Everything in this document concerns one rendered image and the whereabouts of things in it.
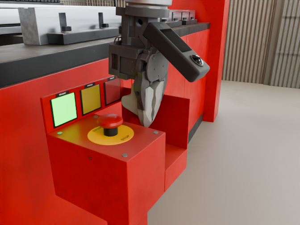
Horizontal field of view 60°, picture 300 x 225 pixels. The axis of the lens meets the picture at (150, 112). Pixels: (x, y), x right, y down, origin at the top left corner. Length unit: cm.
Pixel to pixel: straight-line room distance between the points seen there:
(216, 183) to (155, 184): 124
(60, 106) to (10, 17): 66
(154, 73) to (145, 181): 17
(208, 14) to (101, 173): 203
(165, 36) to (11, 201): 45
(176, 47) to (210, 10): 191
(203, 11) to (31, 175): 195
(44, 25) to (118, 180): 53
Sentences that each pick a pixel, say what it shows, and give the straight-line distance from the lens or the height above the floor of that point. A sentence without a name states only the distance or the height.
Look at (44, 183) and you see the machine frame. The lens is 68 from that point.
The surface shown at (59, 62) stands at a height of 85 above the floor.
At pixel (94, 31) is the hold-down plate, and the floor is 90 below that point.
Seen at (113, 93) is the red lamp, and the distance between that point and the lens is 53.
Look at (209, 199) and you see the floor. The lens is 153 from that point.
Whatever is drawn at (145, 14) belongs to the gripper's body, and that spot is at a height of 96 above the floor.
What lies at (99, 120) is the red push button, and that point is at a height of 81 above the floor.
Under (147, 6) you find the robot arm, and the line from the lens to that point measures 42.
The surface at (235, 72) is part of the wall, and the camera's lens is 403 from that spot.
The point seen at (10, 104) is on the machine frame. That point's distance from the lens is 57.
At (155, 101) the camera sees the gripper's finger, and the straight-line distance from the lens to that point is 48.
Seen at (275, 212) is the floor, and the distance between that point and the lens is 156.
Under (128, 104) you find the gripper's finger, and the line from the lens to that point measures 48.
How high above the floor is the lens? 96
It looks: 21 degrees down
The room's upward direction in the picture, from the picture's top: straight up
